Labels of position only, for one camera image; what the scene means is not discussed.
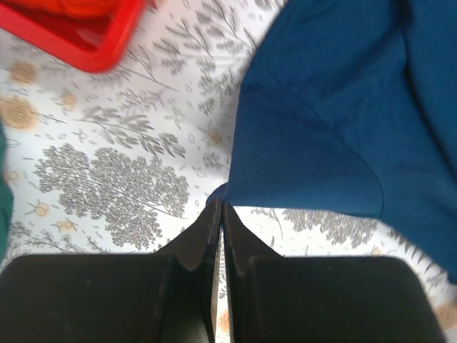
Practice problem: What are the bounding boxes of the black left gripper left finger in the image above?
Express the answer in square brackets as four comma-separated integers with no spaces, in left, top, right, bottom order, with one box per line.
[1,200,222,342]

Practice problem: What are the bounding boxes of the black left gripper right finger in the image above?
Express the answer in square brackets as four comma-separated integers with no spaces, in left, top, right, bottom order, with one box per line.
[222,204,446,342]

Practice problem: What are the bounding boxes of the dark blue t shirt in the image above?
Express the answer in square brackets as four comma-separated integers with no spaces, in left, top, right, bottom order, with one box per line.
[213,1,456,282]

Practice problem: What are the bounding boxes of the green t shirt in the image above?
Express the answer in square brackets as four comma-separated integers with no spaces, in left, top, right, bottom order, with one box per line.
[0,126,14,261]

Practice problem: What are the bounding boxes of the red plastic bin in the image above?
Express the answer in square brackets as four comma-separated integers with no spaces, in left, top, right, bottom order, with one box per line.
[1,1,160,73]

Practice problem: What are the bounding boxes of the orange t shirt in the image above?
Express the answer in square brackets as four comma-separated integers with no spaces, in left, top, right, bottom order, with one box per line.
[44,0,119,19]

